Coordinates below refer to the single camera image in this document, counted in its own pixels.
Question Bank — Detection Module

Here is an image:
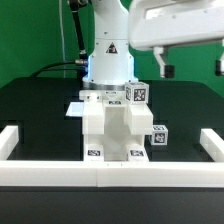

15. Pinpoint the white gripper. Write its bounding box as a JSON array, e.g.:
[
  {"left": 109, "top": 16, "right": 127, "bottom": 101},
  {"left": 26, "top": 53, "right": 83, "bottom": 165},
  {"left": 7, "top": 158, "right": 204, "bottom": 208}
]
[{"left": 128, "top": 0, "right": 224, "bottom": 78}]

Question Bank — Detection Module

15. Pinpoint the white chair back piece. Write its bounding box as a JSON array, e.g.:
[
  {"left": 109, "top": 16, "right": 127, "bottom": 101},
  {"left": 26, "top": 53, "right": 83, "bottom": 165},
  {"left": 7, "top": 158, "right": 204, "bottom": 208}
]
[{"left": 79, "top": 90, "right": 153, "bottom": 135}]

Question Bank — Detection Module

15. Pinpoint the white chair seat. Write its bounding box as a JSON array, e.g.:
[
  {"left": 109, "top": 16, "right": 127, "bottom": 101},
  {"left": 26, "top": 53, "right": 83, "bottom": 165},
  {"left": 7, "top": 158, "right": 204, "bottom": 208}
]
[{"left": 82, "top": 102, "right": 147, "bottom": 162}]

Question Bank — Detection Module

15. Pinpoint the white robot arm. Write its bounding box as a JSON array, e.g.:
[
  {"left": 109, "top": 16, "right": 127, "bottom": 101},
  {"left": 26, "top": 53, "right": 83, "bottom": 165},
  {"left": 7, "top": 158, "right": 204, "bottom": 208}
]
[{"left": 68, "top": 0, "right": 224, "bottom": 90}]

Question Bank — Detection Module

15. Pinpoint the white sheet with tags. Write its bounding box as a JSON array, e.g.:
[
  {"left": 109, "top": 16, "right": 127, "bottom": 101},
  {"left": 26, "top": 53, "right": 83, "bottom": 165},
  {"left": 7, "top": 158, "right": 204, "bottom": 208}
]
[{"left": 66, "top": 102, "right": 84, "bottom": 117}]

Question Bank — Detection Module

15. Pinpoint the white U-shaped fence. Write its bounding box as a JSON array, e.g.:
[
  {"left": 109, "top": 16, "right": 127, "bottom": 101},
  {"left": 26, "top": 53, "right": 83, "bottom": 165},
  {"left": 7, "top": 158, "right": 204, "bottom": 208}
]
[{"left": 0, "top": 126, "right": 224, "bottom": 188}]

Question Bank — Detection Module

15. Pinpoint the black cable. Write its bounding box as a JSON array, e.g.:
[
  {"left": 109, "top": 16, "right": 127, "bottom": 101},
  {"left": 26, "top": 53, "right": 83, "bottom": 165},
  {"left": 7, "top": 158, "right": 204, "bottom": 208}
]
[{"left": 31, "top": 60, "right": 88, "bottom": 78}]

